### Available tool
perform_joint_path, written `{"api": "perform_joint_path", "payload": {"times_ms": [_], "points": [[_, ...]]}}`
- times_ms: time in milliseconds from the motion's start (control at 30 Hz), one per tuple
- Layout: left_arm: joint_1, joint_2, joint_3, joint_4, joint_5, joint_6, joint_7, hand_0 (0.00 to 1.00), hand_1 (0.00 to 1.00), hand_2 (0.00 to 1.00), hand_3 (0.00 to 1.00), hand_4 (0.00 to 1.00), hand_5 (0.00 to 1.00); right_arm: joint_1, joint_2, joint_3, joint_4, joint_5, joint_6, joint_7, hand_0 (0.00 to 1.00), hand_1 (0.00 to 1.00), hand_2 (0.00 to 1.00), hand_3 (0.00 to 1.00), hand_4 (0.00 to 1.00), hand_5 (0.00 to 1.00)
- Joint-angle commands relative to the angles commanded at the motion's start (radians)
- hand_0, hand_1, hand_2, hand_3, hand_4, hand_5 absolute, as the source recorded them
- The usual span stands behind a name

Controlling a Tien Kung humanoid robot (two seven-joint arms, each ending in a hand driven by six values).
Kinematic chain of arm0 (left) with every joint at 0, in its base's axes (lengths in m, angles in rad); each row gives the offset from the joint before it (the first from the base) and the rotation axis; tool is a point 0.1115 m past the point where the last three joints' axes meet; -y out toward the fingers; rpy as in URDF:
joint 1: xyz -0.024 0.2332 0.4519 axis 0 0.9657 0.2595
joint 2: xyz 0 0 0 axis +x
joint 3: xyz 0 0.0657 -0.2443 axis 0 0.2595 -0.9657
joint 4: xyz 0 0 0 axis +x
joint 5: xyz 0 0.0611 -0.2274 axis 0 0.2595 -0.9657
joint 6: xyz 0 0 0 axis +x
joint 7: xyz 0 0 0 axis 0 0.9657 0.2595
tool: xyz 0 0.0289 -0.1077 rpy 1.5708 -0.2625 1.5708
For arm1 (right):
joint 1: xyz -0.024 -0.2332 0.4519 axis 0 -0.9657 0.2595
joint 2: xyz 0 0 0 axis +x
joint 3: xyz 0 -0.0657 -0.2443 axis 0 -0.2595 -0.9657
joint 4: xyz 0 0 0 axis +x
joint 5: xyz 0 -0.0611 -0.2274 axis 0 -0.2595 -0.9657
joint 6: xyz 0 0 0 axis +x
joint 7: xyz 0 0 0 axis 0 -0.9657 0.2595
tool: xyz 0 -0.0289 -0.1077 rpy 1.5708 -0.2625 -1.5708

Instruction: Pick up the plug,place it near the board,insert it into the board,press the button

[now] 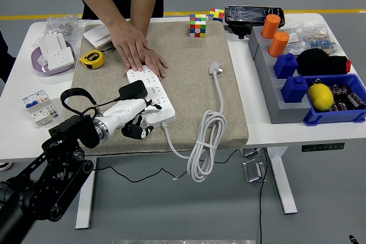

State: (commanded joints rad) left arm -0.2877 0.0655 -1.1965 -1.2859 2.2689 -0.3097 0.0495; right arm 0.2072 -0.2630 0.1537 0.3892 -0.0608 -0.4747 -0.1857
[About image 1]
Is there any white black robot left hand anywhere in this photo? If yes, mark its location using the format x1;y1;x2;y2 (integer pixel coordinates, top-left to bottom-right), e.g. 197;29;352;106
100;98;163;141

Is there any person's left hand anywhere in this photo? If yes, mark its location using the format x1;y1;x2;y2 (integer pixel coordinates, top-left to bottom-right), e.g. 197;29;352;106
144;48;169;79

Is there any person's right hand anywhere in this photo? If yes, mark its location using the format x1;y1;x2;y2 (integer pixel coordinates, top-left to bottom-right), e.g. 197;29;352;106
108;19;150;72

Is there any black power adapter plug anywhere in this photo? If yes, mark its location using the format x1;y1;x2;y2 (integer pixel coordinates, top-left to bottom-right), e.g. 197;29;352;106
118;80;149;102

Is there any white power strip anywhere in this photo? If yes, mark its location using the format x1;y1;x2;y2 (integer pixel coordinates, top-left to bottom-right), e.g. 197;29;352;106
126;65;176;130

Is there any thin black adapter cord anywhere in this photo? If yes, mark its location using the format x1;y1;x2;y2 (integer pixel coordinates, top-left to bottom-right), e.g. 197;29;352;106
91;97;242;182

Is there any yellow tape measure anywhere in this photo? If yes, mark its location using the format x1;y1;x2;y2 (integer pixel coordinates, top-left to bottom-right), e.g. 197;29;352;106
79;49;106;70

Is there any grey-brown mat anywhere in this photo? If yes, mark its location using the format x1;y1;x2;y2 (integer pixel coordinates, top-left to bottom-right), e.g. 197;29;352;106
59;21;249;158

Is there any multicoloured puzzle cube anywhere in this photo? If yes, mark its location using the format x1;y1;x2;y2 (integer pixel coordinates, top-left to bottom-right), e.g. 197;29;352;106
208;8;226;23
188;13;208;38

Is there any clear bag of metal parts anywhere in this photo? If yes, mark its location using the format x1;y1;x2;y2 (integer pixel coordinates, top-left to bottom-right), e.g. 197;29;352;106
45;15;88;41

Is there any white blue circuit breaker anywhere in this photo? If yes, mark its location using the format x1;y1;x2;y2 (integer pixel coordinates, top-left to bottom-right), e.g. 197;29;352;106
22;89;59;127

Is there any white table leg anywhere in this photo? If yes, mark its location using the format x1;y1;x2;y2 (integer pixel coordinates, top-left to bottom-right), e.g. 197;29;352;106
267;146;298;215
75;157;98;230

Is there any purple plate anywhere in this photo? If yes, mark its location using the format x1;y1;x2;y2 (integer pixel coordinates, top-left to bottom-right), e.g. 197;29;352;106
30;41;76;77

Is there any black table control panel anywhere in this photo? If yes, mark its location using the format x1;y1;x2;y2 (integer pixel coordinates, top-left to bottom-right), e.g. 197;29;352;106
301;142;345;153

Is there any black plastic-wrapped box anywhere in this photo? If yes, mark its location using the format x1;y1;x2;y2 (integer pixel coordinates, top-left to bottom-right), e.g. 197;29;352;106
224;5;286;39

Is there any orange cylinder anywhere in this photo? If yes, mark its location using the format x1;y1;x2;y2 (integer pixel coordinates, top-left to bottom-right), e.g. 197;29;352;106
268;31;290;58
261;14;281;39

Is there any blue plastic bin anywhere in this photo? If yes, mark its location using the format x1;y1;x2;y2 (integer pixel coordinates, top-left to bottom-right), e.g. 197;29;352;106
302;73;366;127

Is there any grey stepped block base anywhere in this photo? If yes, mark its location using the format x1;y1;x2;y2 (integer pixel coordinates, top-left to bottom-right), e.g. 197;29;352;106
248;25;313;125

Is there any blue block with knob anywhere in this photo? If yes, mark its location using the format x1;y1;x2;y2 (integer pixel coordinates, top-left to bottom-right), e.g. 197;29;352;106
273;53;299;79
280;75;309;104

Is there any yellow lemon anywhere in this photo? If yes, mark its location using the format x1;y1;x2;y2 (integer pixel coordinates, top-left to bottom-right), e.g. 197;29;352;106
307;83;335;112

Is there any dark electronic components pile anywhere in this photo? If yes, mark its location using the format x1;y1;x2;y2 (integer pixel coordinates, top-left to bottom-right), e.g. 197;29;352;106
313;77;366;113

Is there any clear bag of small parts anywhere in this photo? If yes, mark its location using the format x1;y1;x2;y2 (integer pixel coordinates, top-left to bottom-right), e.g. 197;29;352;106
285;23;329;55

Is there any black pouch with red end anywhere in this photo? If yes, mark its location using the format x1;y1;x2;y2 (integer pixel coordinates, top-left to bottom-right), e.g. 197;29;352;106
296;48;352;77

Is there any clear bag of blue components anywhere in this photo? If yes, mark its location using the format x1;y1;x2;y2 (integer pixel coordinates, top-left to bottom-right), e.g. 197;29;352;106
308;33;340;56

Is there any white wall switch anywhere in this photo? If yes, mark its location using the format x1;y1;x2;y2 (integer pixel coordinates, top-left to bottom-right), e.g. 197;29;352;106
83;24;113;48

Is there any white power cord with plug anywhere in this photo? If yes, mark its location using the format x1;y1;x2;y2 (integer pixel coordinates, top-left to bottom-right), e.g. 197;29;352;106
161;61;228;183

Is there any white wall socket panel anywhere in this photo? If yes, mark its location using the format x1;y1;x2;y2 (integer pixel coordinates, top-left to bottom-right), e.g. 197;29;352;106
46;47;74;70

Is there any white switch panel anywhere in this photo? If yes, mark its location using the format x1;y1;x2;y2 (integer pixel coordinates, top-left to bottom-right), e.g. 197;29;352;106
37;33;68;59

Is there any black floor cable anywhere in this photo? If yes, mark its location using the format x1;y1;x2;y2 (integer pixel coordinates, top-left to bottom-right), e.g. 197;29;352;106
258;148;271;244

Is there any silver metal bracket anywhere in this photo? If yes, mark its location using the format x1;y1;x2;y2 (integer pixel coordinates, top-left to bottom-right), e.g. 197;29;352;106
240;148;261;158
242;158;268;183

